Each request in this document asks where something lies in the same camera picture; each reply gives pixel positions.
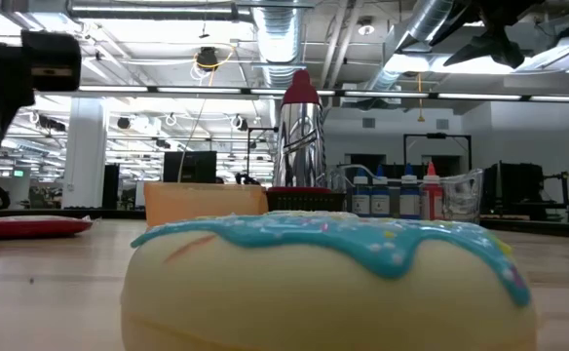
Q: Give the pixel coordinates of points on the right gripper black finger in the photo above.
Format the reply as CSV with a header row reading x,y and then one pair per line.
x,y
455,24
504,49

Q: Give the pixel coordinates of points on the red snack packet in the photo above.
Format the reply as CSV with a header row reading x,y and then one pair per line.
x,y
41,227

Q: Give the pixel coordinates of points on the orange ink bottle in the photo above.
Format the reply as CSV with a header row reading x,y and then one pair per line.
x,y
432,195

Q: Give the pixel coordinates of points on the green exit sign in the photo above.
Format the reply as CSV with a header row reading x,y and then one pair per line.
x,y
18,173

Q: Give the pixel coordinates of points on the round ceiling fixture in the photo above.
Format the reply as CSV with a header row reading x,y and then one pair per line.
x,y
366,27

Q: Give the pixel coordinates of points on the white pillar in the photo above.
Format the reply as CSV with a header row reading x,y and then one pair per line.
x,y
85,156

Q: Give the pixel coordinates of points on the black cabinet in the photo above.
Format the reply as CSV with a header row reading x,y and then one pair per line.
x,y
110,187

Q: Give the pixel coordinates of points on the black machine station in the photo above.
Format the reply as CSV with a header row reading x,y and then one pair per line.
x,y
518,190

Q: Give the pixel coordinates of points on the clear plastic container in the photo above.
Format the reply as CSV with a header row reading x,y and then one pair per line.
x,y
462,195

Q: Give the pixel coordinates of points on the grey ceiling pipe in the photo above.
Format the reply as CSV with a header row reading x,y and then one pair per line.
x,y
158,12

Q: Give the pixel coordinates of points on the silver rocket with red tip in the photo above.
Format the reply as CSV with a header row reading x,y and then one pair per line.
x,y
300,141

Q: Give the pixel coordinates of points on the black monitor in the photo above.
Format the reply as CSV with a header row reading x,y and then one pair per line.
x,y
189,167

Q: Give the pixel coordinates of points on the black ceiling device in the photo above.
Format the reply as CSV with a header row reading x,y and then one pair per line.
x,y
207,57

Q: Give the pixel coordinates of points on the long linear light bar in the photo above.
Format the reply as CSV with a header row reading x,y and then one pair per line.
x,y
206,89

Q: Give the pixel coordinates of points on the orange block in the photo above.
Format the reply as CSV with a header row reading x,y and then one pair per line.
x,y
201,202

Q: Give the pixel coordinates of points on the black mesh basket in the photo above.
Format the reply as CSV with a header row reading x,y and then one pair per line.
x,y
309,200

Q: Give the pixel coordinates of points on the blue icing toy donut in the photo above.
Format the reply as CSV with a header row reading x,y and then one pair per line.
x,y
314,292

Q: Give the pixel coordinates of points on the silver spiral ceiling duct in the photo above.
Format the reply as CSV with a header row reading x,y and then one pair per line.
x,y
278,44
411,44

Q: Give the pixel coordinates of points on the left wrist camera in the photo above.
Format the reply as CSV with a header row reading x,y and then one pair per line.
x,y
50,56

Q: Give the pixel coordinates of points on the black rectangular stand frame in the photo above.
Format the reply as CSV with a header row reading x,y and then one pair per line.
x,y
435,136

